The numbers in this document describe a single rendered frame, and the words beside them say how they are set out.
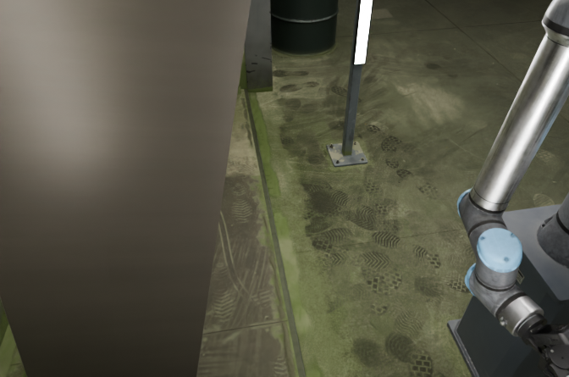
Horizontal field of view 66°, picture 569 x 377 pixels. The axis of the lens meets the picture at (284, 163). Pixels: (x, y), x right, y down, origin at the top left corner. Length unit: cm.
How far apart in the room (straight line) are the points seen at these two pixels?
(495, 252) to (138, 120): 80
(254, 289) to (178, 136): 134
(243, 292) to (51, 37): 149
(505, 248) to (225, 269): 123
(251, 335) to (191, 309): 88
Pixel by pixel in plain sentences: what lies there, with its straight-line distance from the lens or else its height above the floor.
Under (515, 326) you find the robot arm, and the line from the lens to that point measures 116.
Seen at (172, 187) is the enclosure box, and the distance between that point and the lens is 67.
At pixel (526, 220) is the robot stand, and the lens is 150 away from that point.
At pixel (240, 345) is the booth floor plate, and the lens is 177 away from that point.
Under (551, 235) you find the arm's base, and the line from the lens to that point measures 141.
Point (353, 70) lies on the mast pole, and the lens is 225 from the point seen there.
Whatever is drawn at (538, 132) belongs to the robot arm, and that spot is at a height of 109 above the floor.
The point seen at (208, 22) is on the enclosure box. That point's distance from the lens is 54.
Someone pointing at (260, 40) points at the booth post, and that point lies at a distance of 297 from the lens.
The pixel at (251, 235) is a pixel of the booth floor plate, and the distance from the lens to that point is 207.
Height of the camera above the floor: 161
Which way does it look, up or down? 40 degrees down
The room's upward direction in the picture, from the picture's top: 1 degrees counter-clockwise
